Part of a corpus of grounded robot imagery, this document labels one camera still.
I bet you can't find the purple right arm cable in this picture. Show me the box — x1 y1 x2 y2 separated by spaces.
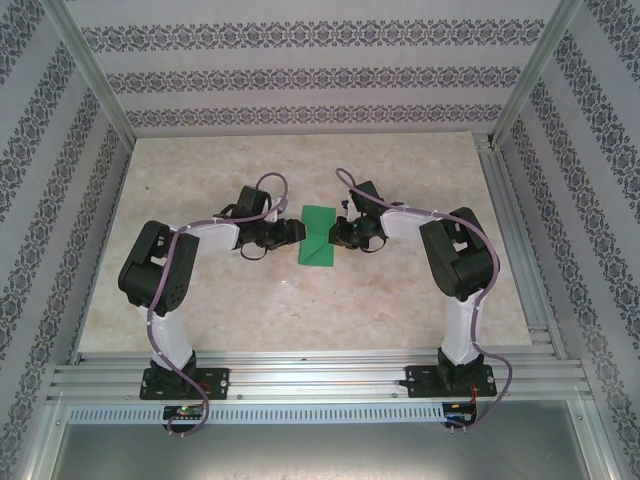
334 167 515 432

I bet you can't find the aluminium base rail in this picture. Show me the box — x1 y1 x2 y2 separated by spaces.
47 349 590 402

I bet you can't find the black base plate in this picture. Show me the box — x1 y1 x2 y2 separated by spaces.
404 364 500 400
139 367 232 401

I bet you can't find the aluminium frame post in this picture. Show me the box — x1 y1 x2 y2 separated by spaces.
490 0 586 149
43 0 139 145

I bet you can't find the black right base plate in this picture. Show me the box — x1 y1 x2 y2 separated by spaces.
404 364 500 400

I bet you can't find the left circuit board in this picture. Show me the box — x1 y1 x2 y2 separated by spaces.
162 404 205 421

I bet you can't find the green paper sheet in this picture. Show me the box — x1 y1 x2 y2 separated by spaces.
296 204 338 267

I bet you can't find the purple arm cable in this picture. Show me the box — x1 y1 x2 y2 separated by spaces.
334 167 515 432
146 172 292 437

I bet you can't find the slotted grey cable duct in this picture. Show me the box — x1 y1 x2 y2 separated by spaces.
66 402 448 426

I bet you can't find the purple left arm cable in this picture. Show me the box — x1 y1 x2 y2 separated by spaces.
146 172 292 437

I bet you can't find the aluminium side rail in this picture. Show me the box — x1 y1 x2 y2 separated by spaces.
474 130 571 361

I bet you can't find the grey metal panel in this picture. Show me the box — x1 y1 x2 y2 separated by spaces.
47 423 615 480

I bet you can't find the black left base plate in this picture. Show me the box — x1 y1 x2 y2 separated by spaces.
139 367 232 401

